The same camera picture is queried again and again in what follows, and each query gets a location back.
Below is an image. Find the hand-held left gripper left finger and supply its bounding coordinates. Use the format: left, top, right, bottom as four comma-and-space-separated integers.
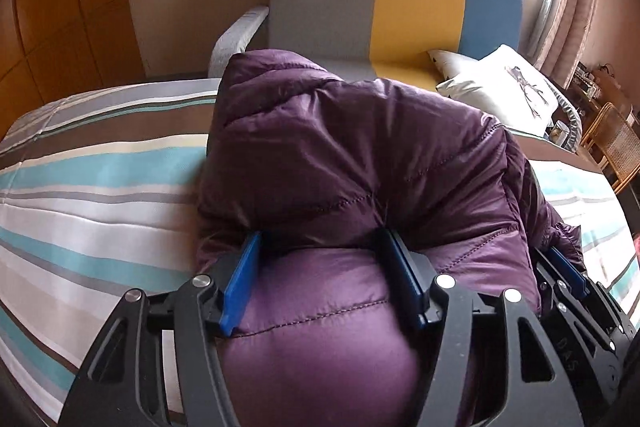
57, 231, 264, 427

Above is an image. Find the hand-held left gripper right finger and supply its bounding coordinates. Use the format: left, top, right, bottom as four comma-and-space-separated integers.
379, 228, 587, 427

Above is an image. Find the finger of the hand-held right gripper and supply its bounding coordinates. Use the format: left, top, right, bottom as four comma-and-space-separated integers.
535, 245, 589, 304

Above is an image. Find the purple down jacket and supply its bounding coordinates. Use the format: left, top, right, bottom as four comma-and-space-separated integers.
192, 48, 589, 427

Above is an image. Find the rattan chair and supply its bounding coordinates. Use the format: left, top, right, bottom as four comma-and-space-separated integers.
580, 102, 640, 196

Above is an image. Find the striped bed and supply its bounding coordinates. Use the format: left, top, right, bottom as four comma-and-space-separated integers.
0, 77, 640, 427

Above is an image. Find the cluttered wooden desk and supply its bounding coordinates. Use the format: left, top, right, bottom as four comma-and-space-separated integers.
574, 62, 637, 108

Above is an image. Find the white printed pillow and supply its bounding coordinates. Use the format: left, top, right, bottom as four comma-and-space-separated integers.
427, 44, 560, 138

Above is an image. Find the orange padded headboard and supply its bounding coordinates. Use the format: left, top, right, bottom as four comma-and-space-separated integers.
0, 0, 147, 142

